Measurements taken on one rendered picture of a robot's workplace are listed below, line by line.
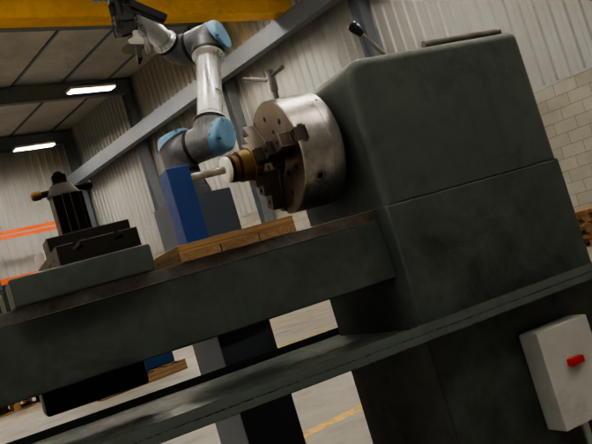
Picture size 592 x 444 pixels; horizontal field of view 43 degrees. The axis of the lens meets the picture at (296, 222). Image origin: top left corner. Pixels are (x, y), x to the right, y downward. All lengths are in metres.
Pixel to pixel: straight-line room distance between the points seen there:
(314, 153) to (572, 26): 11.24
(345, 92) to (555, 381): 0.92
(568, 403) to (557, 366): 0.10
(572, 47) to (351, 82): 11.12
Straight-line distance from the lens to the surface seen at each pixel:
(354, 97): 1.98
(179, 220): 1.93
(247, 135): 2.12
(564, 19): 13.09
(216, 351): 2.47
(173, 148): 2.55
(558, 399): 2.10
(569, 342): 2.13
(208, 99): 2.58
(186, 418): 1.62
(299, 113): 1.99
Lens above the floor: 0.78
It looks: 3 degrees up
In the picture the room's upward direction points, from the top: 17 degrees counter-clockwise
